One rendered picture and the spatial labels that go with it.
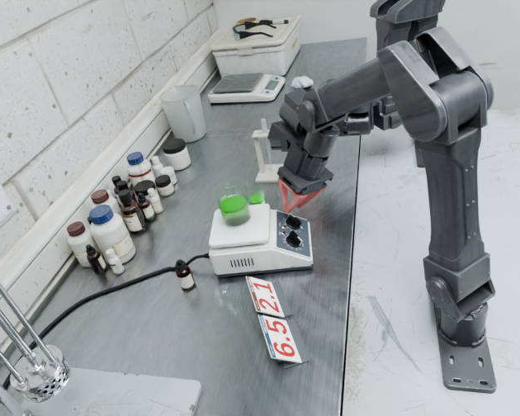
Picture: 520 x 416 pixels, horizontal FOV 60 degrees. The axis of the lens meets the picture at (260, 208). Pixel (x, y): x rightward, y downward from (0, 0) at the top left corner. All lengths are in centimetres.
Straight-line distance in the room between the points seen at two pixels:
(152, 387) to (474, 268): 53
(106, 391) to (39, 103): 65
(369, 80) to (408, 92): 10
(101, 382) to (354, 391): 41
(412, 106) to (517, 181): 62
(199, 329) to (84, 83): 73
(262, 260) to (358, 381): 29
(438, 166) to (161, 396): 54
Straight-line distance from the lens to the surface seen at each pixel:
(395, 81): 58
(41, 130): 113
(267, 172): 120
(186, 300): 91
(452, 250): 66
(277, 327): 79
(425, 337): 80
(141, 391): 80
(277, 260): 88
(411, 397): 74
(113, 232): 100
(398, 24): 104
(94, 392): 84
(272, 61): 183
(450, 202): 63
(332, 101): 73
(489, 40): 225
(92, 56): 133
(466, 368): 76
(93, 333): 94
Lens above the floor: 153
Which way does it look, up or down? 36 degrees down
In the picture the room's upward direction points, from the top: 12 degrees counter-clockwise
